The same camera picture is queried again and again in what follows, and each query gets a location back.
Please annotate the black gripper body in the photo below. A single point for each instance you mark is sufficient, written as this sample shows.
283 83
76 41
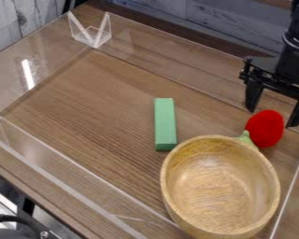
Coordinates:
275 72

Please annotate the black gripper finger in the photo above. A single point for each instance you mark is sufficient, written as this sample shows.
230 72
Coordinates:
298 113
254 90

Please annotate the red plush strawberry toy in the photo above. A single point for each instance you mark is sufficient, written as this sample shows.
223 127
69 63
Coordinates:
263 129

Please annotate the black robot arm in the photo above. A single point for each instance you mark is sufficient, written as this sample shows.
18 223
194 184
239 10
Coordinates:
292 32

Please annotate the green rectangular block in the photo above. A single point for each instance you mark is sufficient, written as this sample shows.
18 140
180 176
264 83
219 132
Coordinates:
165 129

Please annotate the wooden oval bowl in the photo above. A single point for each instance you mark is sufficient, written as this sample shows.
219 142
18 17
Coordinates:
219 187

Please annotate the black equipment under table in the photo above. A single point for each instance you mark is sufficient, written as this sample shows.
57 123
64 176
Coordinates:
25 229

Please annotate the clear acrylic corner bracket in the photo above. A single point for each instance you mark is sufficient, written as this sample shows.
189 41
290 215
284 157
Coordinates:
91 36

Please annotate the clear acrylic tray wall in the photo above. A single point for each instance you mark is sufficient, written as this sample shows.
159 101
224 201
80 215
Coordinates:
91 206

